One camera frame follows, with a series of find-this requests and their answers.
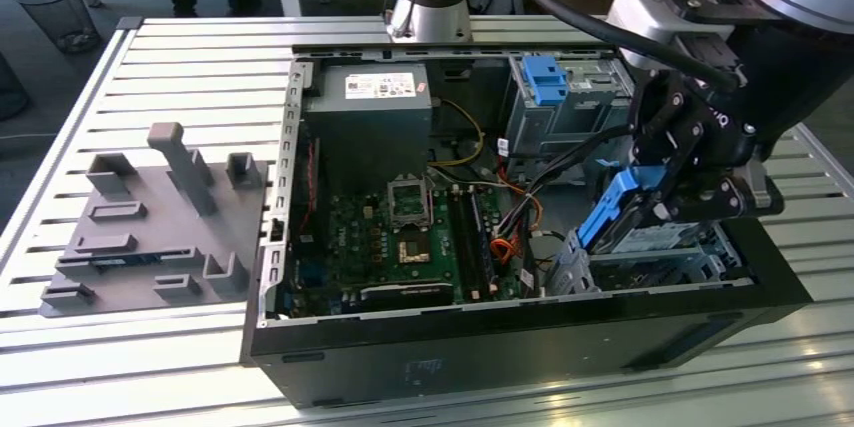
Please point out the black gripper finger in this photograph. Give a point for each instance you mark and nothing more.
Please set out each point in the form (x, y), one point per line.
(667, 122)
(714, 197)

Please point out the hard disk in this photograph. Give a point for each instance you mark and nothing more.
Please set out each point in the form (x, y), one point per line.
(657, 242)

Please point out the metal disk bay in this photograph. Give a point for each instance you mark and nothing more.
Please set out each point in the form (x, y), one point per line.
(574, 272)

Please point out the black RAM slot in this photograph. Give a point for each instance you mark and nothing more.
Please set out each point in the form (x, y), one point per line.
(461, 227)

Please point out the metal drive cage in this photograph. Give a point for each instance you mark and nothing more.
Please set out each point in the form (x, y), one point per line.
(581, 122)

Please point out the blue drive latch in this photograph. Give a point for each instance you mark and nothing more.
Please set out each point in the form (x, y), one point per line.
(543, 82)

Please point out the grey power supply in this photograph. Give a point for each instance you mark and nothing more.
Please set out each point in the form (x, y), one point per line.
(367, 132)

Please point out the CPU socket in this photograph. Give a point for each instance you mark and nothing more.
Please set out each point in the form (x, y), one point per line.
(414, 252)

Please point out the black PC case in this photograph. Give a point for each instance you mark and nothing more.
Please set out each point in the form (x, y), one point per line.
(467, 357)

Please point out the black graphics card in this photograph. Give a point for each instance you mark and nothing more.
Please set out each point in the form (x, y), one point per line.
(407, 293)

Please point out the green motherboard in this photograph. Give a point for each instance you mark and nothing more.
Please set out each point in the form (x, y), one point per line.
(360, 247)

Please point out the grey parts rack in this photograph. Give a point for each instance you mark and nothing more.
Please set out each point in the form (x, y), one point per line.
(154, 227)

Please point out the black mesh wastebasket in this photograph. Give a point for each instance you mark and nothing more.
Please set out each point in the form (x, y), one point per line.
(60, 17)

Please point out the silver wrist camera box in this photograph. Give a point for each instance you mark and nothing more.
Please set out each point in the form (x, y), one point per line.
(641, 12)

